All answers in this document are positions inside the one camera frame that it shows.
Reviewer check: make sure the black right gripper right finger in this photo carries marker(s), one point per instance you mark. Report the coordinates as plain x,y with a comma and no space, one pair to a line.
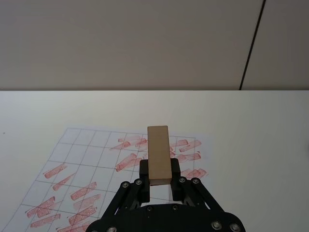
175,188

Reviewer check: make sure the tan wooden block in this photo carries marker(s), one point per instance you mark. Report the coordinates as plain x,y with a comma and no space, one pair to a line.
158,154

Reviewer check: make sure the grid paper with red marks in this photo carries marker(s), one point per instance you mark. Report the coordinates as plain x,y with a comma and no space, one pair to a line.
84,154

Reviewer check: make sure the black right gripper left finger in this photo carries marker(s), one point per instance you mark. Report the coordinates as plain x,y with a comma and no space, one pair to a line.
144,183

